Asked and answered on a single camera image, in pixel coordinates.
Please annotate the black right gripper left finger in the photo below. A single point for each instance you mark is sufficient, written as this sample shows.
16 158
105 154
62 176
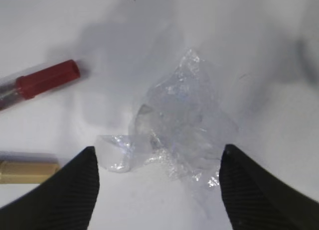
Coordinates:
63 202

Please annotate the clear plastic sheet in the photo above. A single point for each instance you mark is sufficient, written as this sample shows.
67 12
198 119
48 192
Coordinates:
180 125

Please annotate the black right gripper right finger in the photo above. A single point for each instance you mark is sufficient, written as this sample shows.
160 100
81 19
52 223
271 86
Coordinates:
254 199

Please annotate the red glitter pen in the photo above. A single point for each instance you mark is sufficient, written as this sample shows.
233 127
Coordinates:
24 88

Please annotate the gold glitter pen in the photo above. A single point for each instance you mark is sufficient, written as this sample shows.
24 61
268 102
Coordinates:
26 170

